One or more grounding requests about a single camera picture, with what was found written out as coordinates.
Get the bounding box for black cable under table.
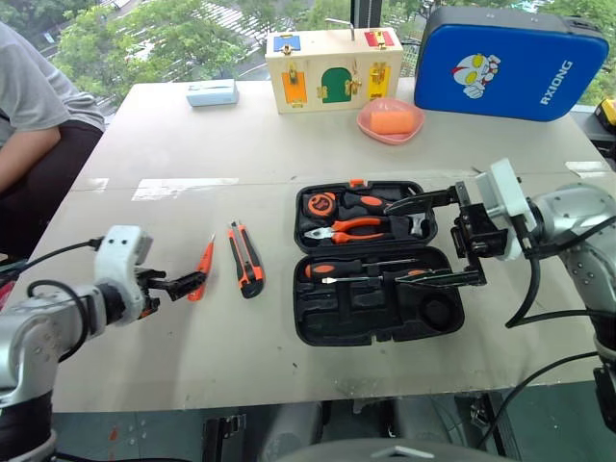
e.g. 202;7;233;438
475;350;603;449

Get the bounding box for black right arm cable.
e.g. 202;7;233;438
503;225;616;330

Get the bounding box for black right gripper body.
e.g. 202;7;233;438
450;181;509;271

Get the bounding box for person in grey shirt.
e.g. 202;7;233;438
0;20;107;262

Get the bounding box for hammer with orange-black handle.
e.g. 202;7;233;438
340;189;431;238

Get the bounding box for black plastic tool case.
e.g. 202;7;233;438
292;178;466;348

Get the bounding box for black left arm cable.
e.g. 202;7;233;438
18;237;105;363

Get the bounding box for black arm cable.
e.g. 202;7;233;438
503;225;616;330
18;237;105;363

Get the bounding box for light blue tissue box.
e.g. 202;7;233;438
185;77;241;109

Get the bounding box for screwdriver with orange-black handle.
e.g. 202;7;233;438
303;258;421;281

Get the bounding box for blue cartoon print case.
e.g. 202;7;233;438
413;5;609;123

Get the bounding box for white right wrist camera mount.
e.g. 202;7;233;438
473;158;538;262

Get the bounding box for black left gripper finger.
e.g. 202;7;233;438
167;283;204;303
163;270;208;291

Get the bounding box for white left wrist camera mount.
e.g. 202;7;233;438
92;224;155;327

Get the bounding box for wooden lock puzzle box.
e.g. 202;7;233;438
264;17;405;116

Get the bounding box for orange sponge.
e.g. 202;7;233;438
369;107;420;136

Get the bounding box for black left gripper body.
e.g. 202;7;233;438
134;268;168;321

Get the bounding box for orange black utility knife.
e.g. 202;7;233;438
226;219;267;300

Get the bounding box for yellow black power tool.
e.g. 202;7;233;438
593;97;616;141

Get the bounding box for pink plastic dish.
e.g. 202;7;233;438
355;96;426;146

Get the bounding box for orange handled pliers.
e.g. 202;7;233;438
303;217;389;247

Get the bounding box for flat screwdriver with thin shaft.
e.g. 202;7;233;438
321;268;435;288

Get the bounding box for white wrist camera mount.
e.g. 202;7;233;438
473;158;538;262
92;224;155;327

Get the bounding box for orange black tape measure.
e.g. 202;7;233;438
306;191;341;218

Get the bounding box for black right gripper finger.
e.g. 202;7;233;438
383;188;462;217
394;268;486;290

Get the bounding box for dark window frame post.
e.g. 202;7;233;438
349;0;384;31

